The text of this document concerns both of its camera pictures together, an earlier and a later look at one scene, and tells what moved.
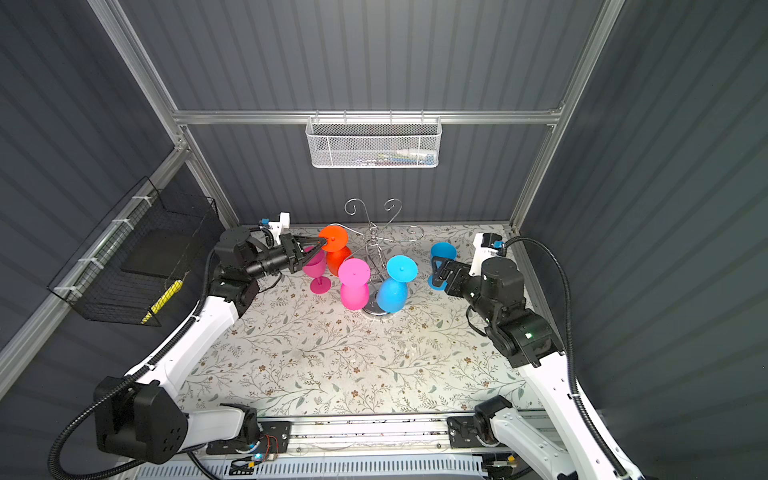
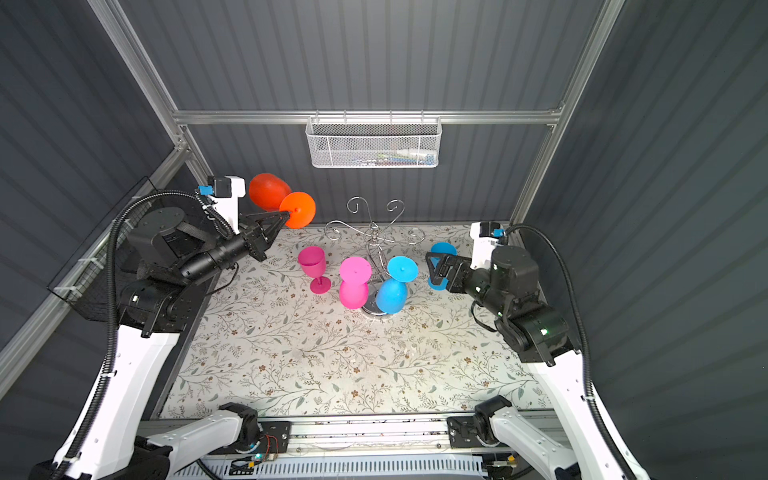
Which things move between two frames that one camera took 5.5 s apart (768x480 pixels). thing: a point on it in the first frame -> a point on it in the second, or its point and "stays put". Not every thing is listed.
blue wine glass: (392, 292) stays put
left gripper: (291, 245) -> (256, 239)
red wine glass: (336, 247) -> (272, 193)
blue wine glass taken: (441, 249) stays put
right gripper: (460, 272) stays put
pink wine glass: (320, 285) stays put
